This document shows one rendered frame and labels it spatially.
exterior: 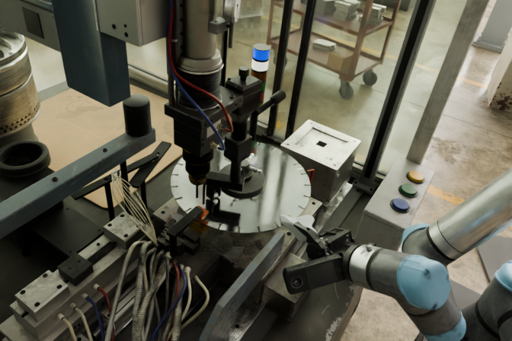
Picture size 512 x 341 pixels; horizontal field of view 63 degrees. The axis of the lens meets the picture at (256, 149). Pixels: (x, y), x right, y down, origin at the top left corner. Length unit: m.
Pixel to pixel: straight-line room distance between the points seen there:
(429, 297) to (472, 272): 1.68
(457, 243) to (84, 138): 1.15
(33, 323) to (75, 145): 0.70
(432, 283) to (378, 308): 1.34
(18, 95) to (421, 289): 1.06
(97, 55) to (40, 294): 0.45
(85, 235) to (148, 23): 0.59
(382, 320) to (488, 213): 1.28
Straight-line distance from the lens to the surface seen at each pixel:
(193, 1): 0.63
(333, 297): 1.07
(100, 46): 0.70
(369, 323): 1.99
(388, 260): 0.74
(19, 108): 1.30
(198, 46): 0.65
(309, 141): 1.25
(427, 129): 1.25
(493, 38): 5.34
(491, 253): 2.51
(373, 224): 1.09
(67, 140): 1.50
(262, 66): 1.15
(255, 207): 0.94
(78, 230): 1.08
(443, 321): 0.80
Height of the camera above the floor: 1.60
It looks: 36 degrees down
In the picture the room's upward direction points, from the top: 7 degrees clockwise
